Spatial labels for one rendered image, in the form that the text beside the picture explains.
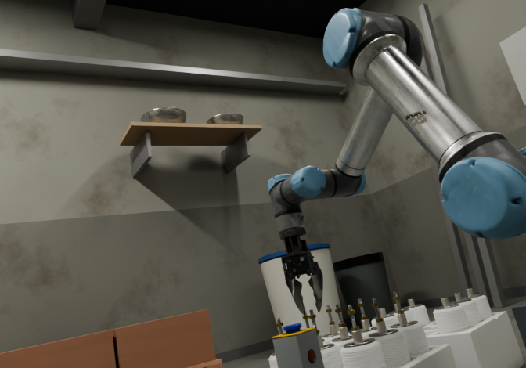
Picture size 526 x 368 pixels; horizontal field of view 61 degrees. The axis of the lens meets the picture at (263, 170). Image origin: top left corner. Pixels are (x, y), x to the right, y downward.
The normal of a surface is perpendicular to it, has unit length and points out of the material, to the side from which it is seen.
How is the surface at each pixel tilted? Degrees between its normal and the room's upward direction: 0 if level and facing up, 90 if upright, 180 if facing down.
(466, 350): 90
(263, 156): 90
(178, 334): 90
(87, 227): 90
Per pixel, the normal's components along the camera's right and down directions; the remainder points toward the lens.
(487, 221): -0.83, 0.14
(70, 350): 0.40, -0.34
